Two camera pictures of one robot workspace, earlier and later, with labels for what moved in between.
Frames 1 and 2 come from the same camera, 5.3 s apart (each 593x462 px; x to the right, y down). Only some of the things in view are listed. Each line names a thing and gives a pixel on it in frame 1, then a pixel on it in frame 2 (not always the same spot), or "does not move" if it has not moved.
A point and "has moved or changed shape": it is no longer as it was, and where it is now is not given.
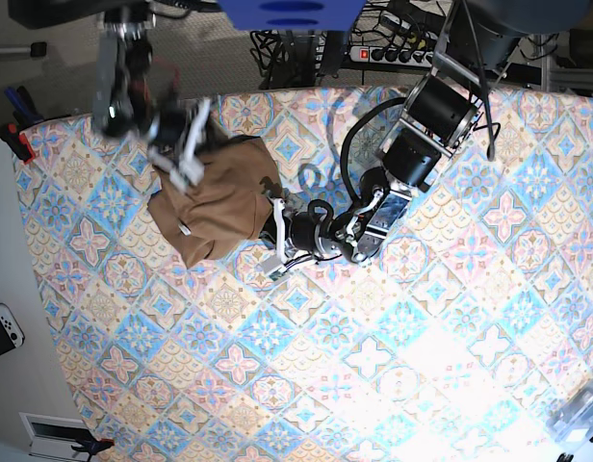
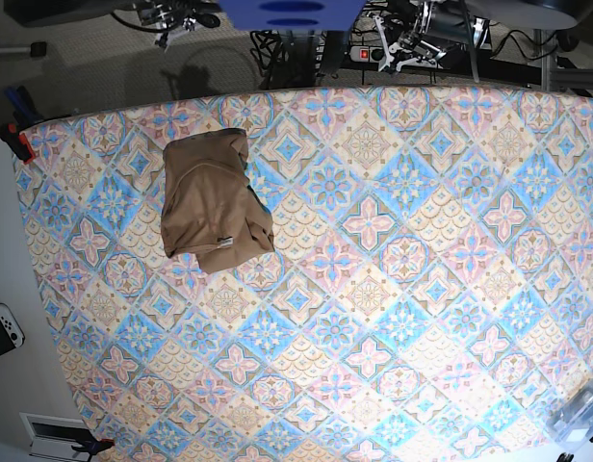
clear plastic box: (582, 416) does not move
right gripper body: (304, 233) → (410, 49)
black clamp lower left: (94, 447) does not move
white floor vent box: (53, 437) does not move
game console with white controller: (5, 332) does not move
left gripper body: (173, 145) → (165, 24)
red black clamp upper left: (18, 143) does not move
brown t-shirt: (227, 211) has moved or changed shape
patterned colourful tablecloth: (484, 299) does not move
